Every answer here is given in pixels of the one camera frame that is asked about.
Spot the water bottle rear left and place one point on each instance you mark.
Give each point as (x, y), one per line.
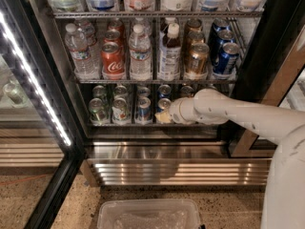
(89, 30)

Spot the red blue can rear bottom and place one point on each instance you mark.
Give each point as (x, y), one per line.
(143, 91)

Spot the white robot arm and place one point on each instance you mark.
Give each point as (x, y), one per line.
(284, 200)

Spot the blue pepsi can front bottom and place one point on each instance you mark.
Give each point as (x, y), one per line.
(163, 104)

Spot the red coca cola can front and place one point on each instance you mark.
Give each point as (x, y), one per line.
(112, 59)

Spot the clear plastic bin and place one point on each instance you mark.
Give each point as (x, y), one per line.
(161, 213)

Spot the blue can shelf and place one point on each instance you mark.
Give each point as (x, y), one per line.
(219, 24)
(219, 40)
(226, 58)

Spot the water bottle centre front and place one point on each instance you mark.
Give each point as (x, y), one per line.
(140, 52)

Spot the white red can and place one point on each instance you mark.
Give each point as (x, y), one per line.
(120, 109)
(120, 91)

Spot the gold can rear middle shelf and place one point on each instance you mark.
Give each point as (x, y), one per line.
(193, 24)

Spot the red coca cola can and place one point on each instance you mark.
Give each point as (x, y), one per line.
(116, 24)
(112, 59)
(113, 36)

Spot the blue can front middle shelf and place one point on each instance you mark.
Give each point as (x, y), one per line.
(226, 58)

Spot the water bottle front left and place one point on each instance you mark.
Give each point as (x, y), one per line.
(77, 44)

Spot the gold can front middle shelf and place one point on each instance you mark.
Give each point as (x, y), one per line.
(198, 57)

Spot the white LED light strip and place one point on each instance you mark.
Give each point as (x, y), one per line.
(7, 32)

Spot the gold can rear bottom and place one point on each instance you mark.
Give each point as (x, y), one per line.
(186, 91)

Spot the brown tea bottle front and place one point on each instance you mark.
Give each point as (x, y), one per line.
(170, 53)

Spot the blue can rear middle shelf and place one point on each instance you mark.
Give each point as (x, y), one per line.
(219, 24)

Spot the red coca cola can rear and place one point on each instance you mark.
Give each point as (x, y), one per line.
(116, 24)

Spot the blue pepsi can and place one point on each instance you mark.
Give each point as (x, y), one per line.
(164, 91)
(163, 104)

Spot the gold can shelf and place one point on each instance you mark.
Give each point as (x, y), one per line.
(193, 24)
(198, 57)
(194, 37)

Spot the white red can rear bottom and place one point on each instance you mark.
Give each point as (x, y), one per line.
(120, 91)

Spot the white red can front bottom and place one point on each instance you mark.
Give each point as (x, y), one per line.
(120, 109)

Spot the blue pepsi can rear bottom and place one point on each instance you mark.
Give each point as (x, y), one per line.
(164, 91)

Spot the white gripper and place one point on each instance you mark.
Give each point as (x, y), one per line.
(174, 111)

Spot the water bottle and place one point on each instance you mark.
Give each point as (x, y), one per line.
(140, 52)
(89, 30)
(77, 44)

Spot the glass fridge door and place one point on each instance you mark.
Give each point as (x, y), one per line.
(31, 141)

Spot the green can rear bottom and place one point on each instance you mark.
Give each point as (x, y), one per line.
(100, 92)

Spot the red blue can front bottom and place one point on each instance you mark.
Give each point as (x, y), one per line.
(144, 108)

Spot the red coca cola can middle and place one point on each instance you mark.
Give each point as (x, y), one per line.
(113, 36)

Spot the red blue can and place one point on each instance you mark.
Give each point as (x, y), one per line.
(143, 91)
(144, 108)

